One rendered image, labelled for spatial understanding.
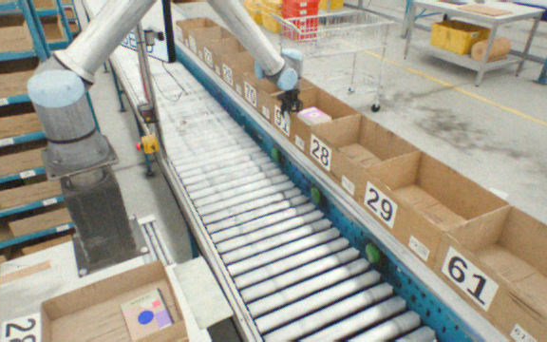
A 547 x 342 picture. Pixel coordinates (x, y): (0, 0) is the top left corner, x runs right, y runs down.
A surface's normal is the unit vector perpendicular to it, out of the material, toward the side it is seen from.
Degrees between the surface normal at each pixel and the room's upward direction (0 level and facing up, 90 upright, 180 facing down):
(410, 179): 90
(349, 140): 89
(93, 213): 90
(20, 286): 0
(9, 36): 91
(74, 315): 1
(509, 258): 1
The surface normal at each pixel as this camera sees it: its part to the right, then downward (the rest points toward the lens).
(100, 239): 0.48, 0.48
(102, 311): -0.03, -0.84
